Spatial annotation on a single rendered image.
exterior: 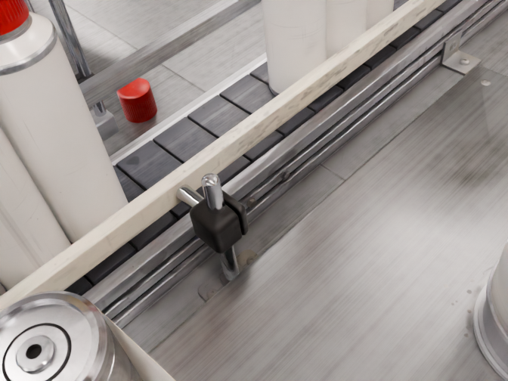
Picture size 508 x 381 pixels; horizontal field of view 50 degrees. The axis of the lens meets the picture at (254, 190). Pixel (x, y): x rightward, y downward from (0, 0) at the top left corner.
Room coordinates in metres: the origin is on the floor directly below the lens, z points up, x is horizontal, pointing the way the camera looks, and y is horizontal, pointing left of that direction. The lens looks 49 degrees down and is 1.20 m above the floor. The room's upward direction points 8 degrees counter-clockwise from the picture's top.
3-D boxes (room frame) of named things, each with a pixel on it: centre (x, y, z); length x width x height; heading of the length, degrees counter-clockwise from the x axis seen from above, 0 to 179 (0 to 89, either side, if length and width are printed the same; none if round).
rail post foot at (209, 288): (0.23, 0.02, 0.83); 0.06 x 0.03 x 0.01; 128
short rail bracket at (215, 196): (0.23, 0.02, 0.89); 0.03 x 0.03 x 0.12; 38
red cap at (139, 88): (0.45, 0.10, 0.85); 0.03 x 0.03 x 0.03
